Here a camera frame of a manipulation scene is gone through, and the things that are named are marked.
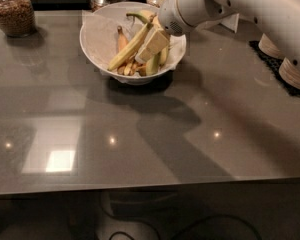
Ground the bunch of small bananas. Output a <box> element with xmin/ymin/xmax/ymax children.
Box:
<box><xmin>117</xmin><ymin>55</ymin><xmax>146</xmax><ymax>76</ymax></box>

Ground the white bowl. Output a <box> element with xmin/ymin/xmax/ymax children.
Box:
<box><xmin>79</xmin><ymin>1</ymin><xmax>188</xmax><ymax>86</ymax></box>

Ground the lower stack of paper bowls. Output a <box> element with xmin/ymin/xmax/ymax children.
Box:
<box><xmin>279</xmin><ymin>58</ymin><xmax>300</xmax><ymax>90</ymax></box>

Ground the black rubber mat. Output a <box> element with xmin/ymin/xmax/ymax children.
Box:
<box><xmin>249</xmin><ymin>41</ymin><xmax>300</xmax><ymax>96</ymax></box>

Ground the small brown banana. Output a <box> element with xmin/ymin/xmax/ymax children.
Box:
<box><xmin>117</xmin><ymin>26</ymin><xmax>129</xmax><ymax>51</ymax></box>

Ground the stack of paper bowls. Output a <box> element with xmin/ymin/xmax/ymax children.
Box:
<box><xmin>279</xmin><ymin>58</ymin><xmax>300</xmax><ymax>90</ymax></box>
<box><xmin>258</xmin><ymin>34</ymin><xmax>285</xmax><ymax>59</ymax></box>

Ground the black cable on floor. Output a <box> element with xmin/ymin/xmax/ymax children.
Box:
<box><xmin>99</xmin><ymin>190</ymin><xmax>263</xmax><ymax>240</ymax></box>

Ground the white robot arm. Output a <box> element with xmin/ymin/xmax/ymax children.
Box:
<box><xmin>157</xmin><ymin>0</ymin><xmax>300</xmax><ymax>71</ymax></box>

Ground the upper stack of paper bowls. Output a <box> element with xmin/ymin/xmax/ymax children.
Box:
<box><xmin>258</xmin><ymin>34</ymin><xmax>285</xmax><ymax>59</ymax></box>

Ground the white folded card stand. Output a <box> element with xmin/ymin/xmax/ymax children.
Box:
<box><xmin>203</xmin><ymin>13</ymin><xmax>240</xmax><ymax>33</ymax></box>

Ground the long yellow banana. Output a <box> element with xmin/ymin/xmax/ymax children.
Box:
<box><xmin>108</xmin><ymin>23</ymin><xmax>153</xmax><ymax>71</ymax></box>

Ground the white paper bowl liner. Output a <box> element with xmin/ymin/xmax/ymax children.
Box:
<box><xmin>81</xmin><ymin>9</ymin><xmax>186</xmax><ymax>73</ymax></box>

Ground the green-tipped yellow banana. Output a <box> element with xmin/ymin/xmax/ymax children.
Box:
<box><xmin>126</xmin><ymin>10</ymin><xmax>170</xmax><ymax>76</ymax></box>

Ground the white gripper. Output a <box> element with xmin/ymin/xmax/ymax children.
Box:
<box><xmin>135</xmin><ymin>0</ymin><xmax>194</xmax><ymax>63</ymax></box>

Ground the left glass jar of grains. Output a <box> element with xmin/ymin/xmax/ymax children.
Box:
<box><xmin>0</xmin><ymin>0</ymin><xmax>36</xmax><ymax>37</ymax></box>

